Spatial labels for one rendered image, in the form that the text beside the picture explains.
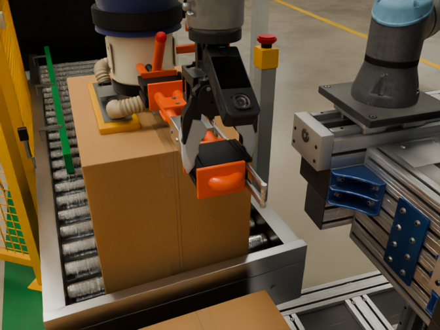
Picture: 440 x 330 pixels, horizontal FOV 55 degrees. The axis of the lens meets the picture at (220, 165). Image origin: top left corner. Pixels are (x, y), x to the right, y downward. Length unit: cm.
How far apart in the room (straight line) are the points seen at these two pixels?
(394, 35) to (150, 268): 79
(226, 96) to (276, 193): 201
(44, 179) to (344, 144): 107
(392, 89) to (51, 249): 98
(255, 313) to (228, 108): 72
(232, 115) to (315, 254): 167
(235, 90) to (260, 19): 358
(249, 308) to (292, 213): 129
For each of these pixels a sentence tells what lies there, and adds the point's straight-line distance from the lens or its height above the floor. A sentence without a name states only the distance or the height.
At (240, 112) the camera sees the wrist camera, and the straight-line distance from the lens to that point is 52.
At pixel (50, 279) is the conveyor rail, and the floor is 60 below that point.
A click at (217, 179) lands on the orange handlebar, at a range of 61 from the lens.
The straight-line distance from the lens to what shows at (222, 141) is 67.
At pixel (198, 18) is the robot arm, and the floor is 130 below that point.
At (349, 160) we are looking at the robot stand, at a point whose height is 92.
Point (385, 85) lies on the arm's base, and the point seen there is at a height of 109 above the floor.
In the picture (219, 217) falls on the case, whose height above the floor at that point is 73.
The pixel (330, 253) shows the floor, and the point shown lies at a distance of 217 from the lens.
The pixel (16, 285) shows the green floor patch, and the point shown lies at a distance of 215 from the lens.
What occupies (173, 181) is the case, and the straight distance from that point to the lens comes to 101.
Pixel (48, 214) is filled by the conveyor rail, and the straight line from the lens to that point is 145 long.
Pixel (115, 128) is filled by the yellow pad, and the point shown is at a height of 96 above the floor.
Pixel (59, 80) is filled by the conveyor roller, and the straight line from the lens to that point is 282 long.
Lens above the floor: 141
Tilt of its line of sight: 31 degrees down
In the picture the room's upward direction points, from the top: straight up
